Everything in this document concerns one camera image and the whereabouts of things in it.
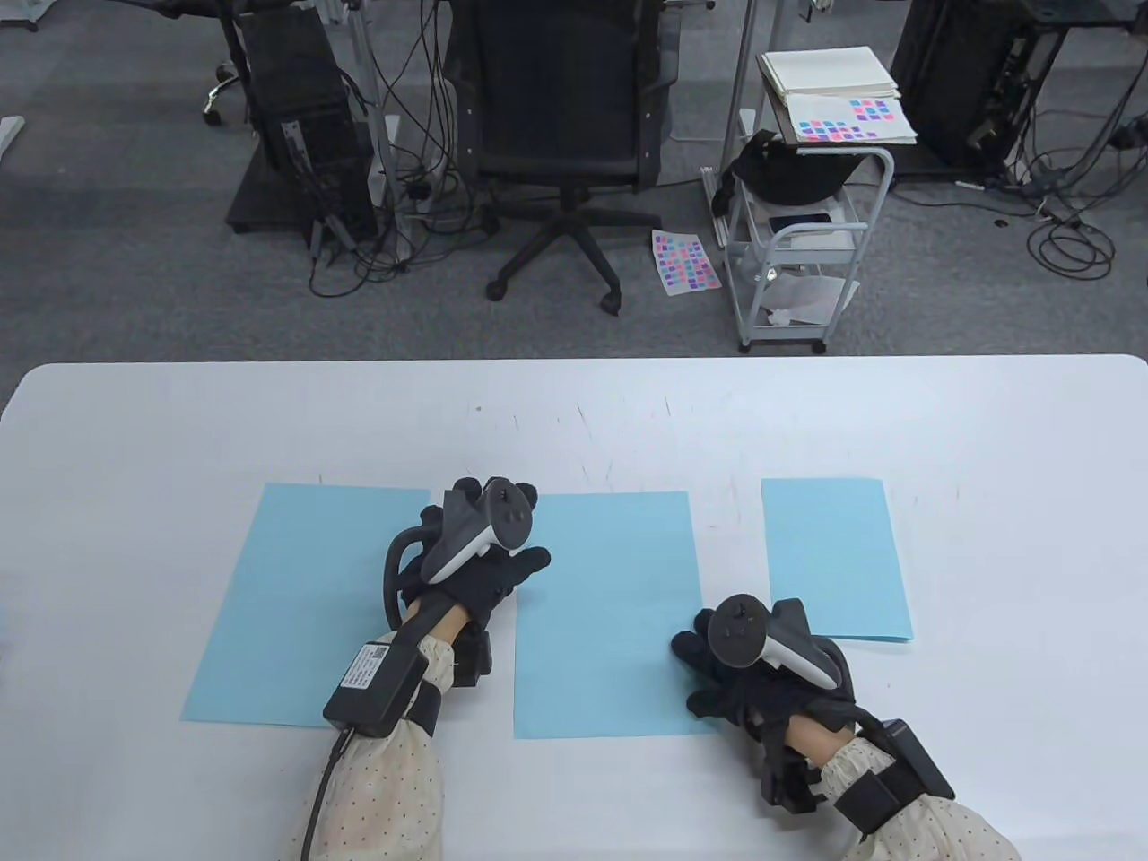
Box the person's right hand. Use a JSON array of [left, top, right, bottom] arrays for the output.
[[671, 605, 864, 750]]

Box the person's left hand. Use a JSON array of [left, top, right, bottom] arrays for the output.
[[397, 477, 552, 643]]

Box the person's right forearm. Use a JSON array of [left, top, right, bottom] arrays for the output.
[[782, 717, 1023, 861]]

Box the person's left forearm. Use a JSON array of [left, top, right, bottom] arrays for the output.
[[285, 608, 476, 861]]

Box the grey black glove-mounted controller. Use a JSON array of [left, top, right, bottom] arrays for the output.
[[420, 478, 536, 586], [708, 594, 839, 690]]

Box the large light blue paper sheet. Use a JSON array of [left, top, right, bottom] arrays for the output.
[[513, 491, 718, 741], [181, 483, 432, 728]]

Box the small light blue paper sheet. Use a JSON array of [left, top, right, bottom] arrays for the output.
[[761, 477, 915, 644]]

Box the black wrist sensor box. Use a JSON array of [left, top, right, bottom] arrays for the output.
[[322, 640, 431, 738], [874, 717, 957, 801]]

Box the white sheet with coloured stickers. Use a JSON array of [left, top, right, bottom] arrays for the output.
[[651, 229, 723, 294], [785, 93, 920, 147]]

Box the crumpled white paper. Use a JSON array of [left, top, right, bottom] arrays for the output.
[[761, 274, 862, 328]]

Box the white metal trolley cart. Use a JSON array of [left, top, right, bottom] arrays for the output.
[[701, 108, 897, 353]]

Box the black office chair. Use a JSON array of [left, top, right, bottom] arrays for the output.
[[443, 0, 679, 317]]

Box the black bag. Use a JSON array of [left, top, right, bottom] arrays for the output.
[[711, 129, 866, 216]]

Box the white metal desk leg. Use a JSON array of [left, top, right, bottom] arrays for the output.
[[717, 0, 763, 173], [345, 0, 400, 212]]

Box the black computer tower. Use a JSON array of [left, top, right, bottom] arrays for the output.
[[224, 7, 382, 245], [888, 0, 1073, 176]]

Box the chrome chair wheel base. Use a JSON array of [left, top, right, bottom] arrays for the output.
[[202, 61, 245, 126]]

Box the white notebook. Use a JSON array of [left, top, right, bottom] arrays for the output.
[[759, 46, 902, 102]]

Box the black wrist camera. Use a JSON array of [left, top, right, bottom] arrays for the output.
[[448, 628, 495, 690], [761, 737, 826, 815]]

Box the black glove cable loop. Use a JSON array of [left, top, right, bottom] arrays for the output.
[[383, 524, 442, 631], [812, 639, 891, 741]]

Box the black sensor box cable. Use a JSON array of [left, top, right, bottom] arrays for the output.
[[298, 728, 352, 861]]

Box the bundle of black floor cables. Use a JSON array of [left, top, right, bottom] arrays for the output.
[[951, 27, 1148, 279], [308, 0, 503, 299]]

